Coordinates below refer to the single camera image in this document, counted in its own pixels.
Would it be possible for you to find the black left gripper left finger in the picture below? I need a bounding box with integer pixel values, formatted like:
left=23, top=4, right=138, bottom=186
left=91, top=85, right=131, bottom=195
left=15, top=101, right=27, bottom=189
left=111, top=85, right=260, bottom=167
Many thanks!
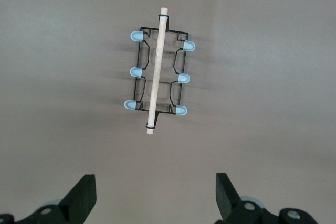
left=0, top=174, right=97, bottom=224

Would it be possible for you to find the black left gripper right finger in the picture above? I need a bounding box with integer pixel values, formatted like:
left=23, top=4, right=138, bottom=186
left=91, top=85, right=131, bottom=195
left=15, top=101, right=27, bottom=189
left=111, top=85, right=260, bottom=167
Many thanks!
left=215, top=173, right=320, bottom=224

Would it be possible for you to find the black wire cup holder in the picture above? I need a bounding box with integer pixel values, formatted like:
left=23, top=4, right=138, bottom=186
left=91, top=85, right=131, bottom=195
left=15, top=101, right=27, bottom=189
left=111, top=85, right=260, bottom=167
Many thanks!
left=123, top=7, right=196, bottom=136

